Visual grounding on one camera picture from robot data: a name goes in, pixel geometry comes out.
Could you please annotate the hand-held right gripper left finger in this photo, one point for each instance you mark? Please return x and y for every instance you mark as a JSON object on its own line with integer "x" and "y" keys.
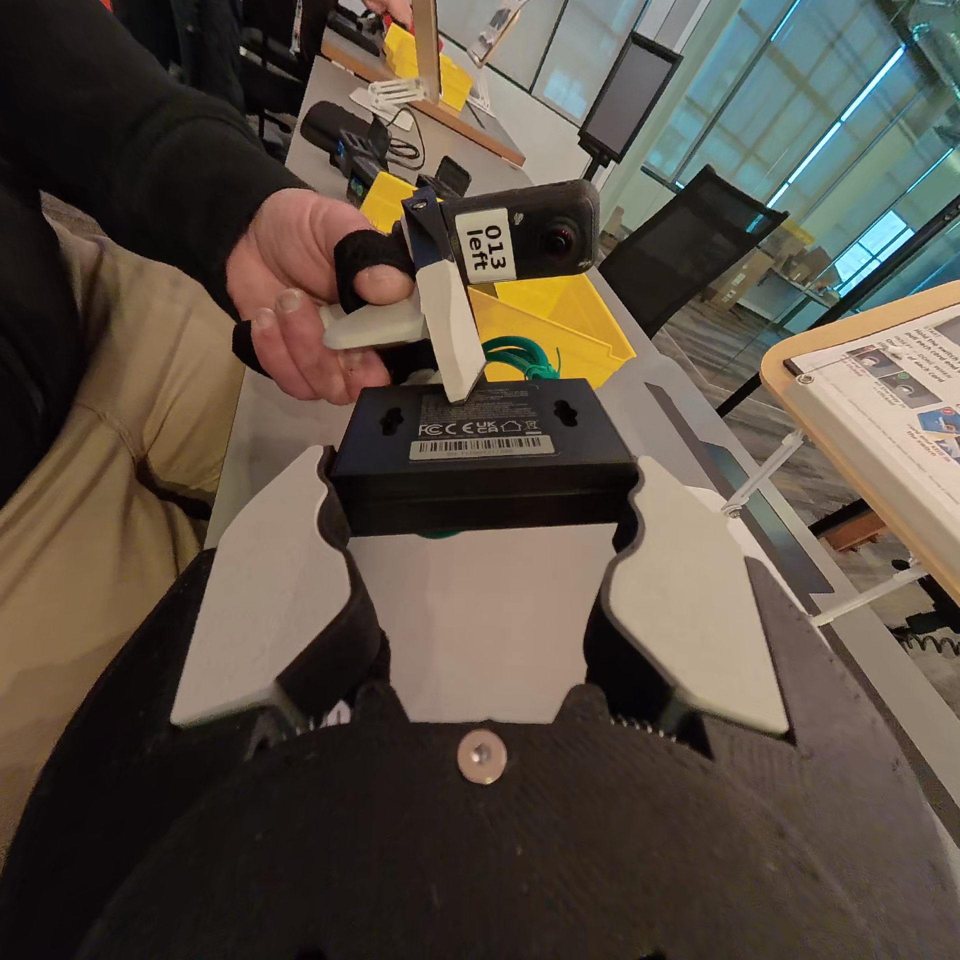
{"x": 262, "y": 600}

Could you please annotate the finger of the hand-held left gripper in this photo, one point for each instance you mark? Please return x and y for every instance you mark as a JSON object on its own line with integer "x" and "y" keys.
{"x": 450, "y": 330}

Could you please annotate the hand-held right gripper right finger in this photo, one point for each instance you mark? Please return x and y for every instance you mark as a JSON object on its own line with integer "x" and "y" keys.
{"x": 690, "y": 607}

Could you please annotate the yellow plastic bin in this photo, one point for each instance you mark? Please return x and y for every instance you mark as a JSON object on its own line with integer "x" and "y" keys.
{"x": 570, "y": 315}
{"x": 382, "y": 195}
{"x": 450, "y": 75}

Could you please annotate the black network switch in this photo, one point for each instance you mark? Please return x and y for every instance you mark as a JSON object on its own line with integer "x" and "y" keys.
{"x": 480, "y": 480}

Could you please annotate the person's left forearm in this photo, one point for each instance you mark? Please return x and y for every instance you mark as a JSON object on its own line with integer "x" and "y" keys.
{"x": 135, "y": 135}

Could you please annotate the person's left hand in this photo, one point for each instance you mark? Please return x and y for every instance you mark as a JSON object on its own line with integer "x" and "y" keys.
{"x": 292, "y": 255}

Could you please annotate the black electronic device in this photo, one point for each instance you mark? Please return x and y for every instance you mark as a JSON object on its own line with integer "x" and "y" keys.
{"x": 364, "y": 161}
{"x": 446, "y": 178}

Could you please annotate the black office chair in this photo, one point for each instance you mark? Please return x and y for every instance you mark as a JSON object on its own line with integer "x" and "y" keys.
{"x": 690, "y": 247}

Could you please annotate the black monitor screen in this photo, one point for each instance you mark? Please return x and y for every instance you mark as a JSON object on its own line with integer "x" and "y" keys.
{"x": 630, "y": 97}

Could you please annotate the person's leg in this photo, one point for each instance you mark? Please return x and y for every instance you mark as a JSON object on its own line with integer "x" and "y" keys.
{"x": 90, "y": 525}

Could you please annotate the wooden display board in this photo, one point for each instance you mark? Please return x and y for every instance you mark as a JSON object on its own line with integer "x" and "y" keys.
{"x": 772, "y": 371}
{"x": 425, "y": 45}

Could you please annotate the black zip case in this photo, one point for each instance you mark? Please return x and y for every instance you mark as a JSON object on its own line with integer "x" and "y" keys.
{"x": 330, "y": 124}

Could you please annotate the printed instruction sheet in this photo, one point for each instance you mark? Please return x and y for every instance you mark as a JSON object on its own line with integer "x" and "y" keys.
{"x": 900, "y": 390}

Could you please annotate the white stand bracket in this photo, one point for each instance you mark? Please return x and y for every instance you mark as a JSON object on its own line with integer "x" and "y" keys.
{"x": 765, "y": 474}
{"x": 862, "y": 598}

